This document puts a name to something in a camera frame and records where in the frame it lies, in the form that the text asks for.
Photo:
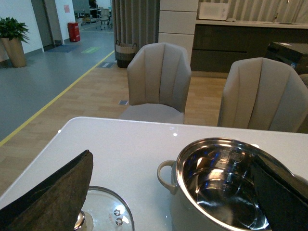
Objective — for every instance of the beige steel cooking pot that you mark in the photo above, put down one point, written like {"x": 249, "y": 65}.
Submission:
{"x": 212, "y": 187}

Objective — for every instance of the beige dining chair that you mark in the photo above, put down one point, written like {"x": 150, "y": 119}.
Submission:
{"x": 264, "y": 94}
{"x": 158, "y": 84}

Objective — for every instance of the right beige dining chair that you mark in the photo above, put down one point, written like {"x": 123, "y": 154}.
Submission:
{"x": 264, "y": 94}

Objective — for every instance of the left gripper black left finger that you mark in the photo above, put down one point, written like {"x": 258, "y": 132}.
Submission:
{"x": 55, "y": 203}

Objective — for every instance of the white microwave oven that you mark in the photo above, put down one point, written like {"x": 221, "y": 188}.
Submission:
{"x": 212, "y": 11}

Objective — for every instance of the woven laundry basket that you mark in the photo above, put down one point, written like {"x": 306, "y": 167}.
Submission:
{"x": 124, "y": 53}

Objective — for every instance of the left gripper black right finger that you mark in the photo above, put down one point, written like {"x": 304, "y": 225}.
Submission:
{"x": 282, "y": 197}

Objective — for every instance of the potted green plant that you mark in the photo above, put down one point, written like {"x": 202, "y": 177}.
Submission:
{"x": 12, "y": 34}

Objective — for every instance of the white pillar cabinet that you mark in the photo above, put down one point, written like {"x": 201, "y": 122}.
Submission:
{"x": 177, "y": 19}

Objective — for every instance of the left beige dining chair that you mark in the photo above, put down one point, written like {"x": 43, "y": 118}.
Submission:
{"x": 158, "y": 84}

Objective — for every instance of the black appliance box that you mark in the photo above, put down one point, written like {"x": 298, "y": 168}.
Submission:
{"x": 292, "y": 54}

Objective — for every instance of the white office chair far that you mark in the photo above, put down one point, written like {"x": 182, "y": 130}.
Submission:
{"x": 105, "y": 18}

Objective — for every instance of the glass pot lid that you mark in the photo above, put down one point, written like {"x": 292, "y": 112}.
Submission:
{"x": 104, "y": 210}

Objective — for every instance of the red box on floor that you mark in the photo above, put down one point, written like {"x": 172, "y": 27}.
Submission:
{"x": 73, "y": 30}

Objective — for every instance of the dark kitchen counter cabinet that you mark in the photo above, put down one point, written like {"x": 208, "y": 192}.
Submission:
{"x": 216, "y": 46}

